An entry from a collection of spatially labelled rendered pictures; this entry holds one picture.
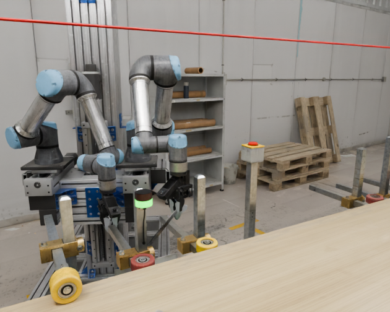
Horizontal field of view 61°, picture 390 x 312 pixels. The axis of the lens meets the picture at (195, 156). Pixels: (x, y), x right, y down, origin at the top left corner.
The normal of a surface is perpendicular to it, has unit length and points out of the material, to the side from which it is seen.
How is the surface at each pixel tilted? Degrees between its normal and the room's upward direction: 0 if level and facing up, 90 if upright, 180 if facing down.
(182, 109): 90
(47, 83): 85
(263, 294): 0
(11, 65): 90
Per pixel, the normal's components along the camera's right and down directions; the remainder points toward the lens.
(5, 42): 0.58, 0.18
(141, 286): 0.00, -0.97
